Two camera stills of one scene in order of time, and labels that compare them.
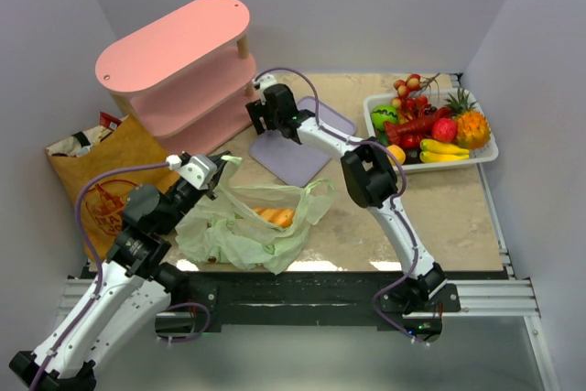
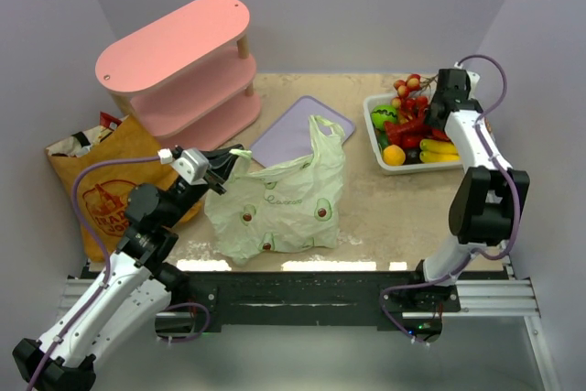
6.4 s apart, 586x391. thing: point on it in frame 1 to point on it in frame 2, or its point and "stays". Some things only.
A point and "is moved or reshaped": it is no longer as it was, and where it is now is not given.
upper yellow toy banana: x=435 y=146 stays
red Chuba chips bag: x=108 y=121 stays
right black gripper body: x=258 y=114 to x=439 y=108
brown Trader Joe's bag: x=103 y=203 stays
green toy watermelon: x=382 y=114 stays
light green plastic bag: x=256 y=227 is moved or reshaped
